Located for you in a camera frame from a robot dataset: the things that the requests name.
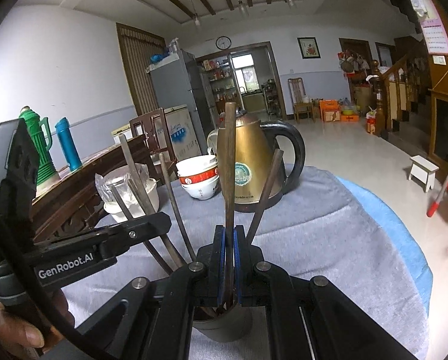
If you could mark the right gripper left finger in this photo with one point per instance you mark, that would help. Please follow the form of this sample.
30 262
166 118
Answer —
153 320

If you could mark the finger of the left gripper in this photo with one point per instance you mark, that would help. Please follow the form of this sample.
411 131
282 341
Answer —
112 239

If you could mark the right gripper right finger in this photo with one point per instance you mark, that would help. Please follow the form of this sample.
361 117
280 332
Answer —
307 319

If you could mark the person left hand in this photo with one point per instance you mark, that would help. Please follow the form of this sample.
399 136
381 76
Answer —
21 339

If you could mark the clear bag with bowls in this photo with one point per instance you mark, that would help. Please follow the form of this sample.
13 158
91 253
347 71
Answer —
119 178

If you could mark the white plastic basin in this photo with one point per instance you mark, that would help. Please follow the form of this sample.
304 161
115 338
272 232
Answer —
111 206

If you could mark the dark carved wooden sideboard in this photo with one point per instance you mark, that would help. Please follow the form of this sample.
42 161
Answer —
72 205

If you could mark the grey metal utensil cup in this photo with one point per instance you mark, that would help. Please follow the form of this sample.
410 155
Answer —
230 326

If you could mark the blue thermos bottle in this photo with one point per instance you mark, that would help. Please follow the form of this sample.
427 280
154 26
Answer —
67 144

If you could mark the grey table cloth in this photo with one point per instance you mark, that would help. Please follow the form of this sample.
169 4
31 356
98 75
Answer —
319 228

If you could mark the red white stacked bowls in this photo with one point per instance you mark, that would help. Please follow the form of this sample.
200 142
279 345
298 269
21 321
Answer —
199 176

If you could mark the white chest freezer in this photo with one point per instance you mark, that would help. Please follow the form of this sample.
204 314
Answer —
180 128

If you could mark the dark wooden chair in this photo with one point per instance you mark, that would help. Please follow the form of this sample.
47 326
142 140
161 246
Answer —
154 130

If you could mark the blue table cover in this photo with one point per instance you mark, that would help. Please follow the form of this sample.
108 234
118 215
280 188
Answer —
409 249

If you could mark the green thermos jug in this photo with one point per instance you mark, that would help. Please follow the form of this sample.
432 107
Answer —
39 131

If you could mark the gold electric kettle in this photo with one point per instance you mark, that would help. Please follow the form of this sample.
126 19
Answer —
255 143

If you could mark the grey refrigerator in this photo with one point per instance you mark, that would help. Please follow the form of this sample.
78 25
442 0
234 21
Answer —
177 80

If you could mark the small white stool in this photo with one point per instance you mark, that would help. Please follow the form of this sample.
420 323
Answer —
423 171

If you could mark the wooden chair by door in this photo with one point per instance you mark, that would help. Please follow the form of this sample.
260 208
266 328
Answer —
301 103

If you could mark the wooden stair railing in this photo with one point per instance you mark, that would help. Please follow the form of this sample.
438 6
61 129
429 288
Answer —
401 87

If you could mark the round wall clock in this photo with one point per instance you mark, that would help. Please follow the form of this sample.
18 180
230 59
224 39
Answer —
223 43

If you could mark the framed wall picture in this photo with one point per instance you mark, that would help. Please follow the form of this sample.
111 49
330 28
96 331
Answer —
309 48

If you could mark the wall calendar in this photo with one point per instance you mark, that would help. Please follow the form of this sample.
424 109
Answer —
434 32

